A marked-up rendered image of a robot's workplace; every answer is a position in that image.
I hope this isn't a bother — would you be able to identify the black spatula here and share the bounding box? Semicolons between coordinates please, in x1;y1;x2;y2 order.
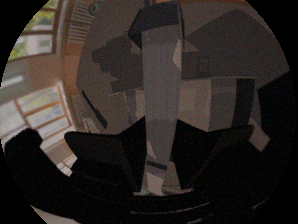
81;89;108;129

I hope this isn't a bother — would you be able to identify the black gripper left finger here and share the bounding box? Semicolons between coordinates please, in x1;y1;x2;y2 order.
64;116;148;193

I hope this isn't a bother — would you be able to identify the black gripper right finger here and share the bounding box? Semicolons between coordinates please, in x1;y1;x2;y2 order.
172;119;255;190

